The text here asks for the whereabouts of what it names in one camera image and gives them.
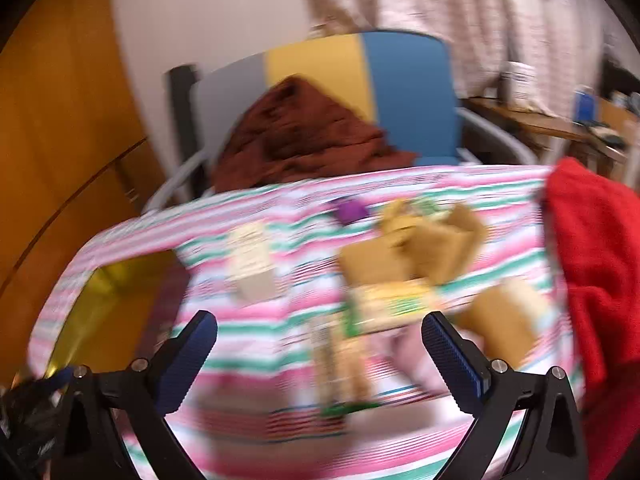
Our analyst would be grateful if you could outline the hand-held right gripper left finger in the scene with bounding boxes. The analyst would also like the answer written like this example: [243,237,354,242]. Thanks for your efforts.
[47,310,219,480]

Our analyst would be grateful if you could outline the red cloth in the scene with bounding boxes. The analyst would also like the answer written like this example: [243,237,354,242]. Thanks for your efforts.
[542,157,640,480]

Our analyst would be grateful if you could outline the large yellow sponge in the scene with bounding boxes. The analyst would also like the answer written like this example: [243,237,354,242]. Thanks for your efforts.
[340,237,416,291]

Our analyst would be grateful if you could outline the patterned white curtain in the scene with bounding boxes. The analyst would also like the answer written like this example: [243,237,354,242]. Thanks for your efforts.
[300,0,621,126]

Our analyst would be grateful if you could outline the purple candy packet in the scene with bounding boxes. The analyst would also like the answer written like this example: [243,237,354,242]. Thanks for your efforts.
[334,199,371,226]

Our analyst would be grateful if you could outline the wooden side desk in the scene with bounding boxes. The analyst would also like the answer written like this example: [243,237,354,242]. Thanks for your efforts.
[465,95,640,181]

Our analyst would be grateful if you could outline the maroon quilted jacket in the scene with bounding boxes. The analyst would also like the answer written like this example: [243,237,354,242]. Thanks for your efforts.
[212,76,418,193]

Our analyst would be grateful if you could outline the black padded post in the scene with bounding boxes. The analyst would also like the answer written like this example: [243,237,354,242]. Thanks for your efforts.
[167,65,201,161]

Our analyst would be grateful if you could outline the white medicine box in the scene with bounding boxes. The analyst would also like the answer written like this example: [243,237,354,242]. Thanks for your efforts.
[227,222,278,303]

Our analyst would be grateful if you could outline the green tea box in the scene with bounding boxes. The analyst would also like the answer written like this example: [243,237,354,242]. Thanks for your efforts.
[410,195,451,221]

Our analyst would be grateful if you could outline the yellow sponge block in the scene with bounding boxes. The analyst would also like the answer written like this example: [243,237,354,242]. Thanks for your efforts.
[457,280,546,366]

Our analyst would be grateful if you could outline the wooden wardrobe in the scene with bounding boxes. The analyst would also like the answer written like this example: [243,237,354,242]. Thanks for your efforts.
[0,0,166,376]

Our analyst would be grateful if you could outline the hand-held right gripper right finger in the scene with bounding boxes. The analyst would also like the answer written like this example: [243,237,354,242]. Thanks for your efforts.
[421,311,590,480]

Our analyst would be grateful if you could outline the small blue container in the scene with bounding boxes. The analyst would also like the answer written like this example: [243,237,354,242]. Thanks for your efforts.
[572,87,596,126]

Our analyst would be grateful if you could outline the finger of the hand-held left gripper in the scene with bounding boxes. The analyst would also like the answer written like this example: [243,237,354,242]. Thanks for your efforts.
[42,367,76,392]

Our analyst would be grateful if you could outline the oat bar packet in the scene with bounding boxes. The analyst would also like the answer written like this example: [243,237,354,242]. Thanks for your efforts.
[310,317,381,416]

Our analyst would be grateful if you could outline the pink green striped tablecloth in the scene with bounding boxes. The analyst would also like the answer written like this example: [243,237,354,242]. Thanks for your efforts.
[27,162,591,480]

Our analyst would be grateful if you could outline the small yellow sponge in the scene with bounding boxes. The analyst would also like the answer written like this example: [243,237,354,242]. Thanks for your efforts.
[380,200,426,241]

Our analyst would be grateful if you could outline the grey yellow blue chair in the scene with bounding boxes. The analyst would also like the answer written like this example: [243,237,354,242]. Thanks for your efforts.
[142,30,541,211]

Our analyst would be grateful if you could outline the green-edged clear snack packet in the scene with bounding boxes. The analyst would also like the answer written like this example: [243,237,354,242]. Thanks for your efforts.
[345,282,446,336]

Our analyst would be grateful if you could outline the gold metal tin container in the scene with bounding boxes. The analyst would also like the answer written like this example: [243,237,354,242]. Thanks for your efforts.
[50,250,186,381]

